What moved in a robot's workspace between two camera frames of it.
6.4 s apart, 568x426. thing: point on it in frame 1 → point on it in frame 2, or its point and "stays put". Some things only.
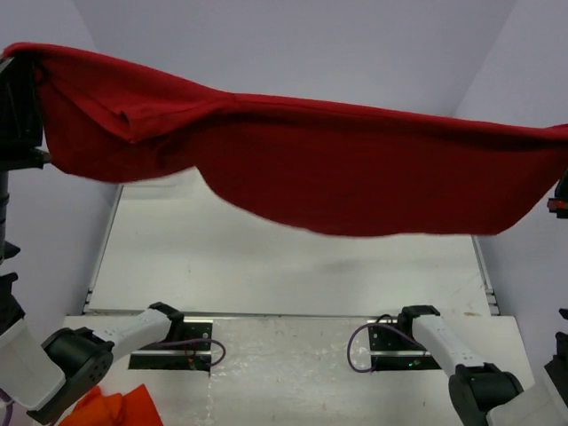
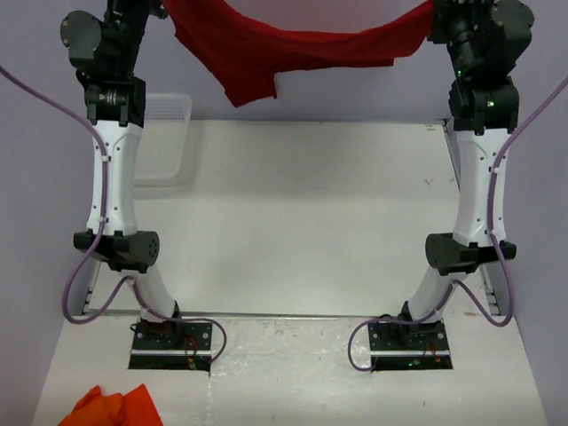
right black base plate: (393, 349) stays put
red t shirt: (328, 168) → (241, 52)
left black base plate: (188, 348) stays put
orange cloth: (103, 409) stays put
